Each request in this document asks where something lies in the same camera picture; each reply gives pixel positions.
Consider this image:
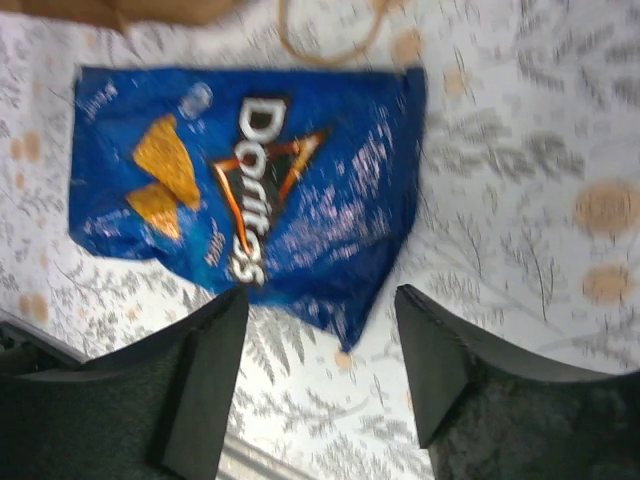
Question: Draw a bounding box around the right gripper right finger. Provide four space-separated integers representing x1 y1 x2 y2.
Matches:
395 285 639 479

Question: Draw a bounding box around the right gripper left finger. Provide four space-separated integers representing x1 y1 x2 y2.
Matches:
0 287 250 480

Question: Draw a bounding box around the blue Doritos chip bag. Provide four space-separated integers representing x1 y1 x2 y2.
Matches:
68 66 428 350

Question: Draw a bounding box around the red paper bag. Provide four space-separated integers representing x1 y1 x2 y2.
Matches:
0 0 389 66

